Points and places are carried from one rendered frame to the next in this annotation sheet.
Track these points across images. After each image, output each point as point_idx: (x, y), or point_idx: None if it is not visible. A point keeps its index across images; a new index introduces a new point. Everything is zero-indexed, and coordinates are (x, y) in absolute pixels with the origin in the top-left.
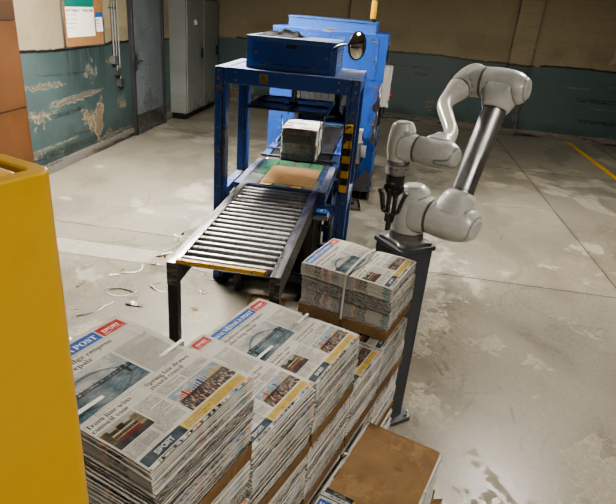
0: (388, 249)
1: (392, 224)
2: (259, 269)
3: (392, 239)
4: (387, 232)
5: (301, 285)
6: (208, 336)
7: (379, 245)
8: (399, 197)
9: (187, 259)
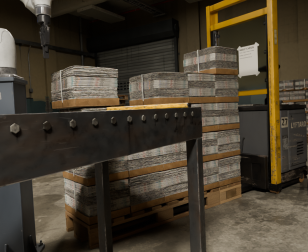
0: (19, 84)
1: (14, 63)
2: (112, 107)
3: (17, 75)
4: (7, 73)
5: (117, 85)
6: (186, 72)
7: (14, 85)
8: (12, 39)
9: (177, 103)
